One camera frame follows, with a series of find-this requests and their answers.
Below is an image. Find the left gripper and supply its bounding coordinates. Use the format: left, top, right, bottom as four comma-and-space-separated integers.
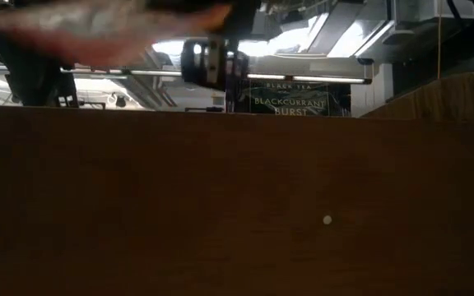
148, 0, 263, 92

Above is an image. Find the black tea box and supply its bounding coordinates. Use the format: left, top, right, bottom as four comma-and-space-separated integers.
225, 79, 352, 119

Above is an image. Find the peach passion fruit tea packet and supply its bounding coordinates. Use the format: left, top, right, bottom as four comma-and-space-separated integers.
0, 0, 233, 67

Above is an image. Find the wooden tea organiser box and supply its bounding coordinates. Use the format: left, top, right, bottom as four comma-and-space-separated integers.
0, 72, 474, 296

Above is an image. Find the linear ceiling light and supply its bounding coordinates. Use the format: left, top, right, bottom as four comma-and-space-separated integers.
59, 65, 374, 86

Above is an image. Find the white column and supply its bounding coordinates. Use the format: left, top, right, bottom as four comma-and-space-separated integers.
350, 63, 394, 118

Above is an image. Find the round silver ventilation duct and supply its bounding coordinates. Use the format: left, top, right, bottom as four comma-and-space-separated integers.
109, 61, 176, 109

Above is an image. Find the rectangular silver air duct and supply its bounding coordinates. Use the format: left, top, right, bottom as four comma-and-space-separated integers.
261, 0, 474, 59

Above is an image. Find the yellow hanging cord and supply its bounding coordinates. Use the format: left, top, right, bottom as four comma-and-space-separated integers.
436, 0, 443, 81

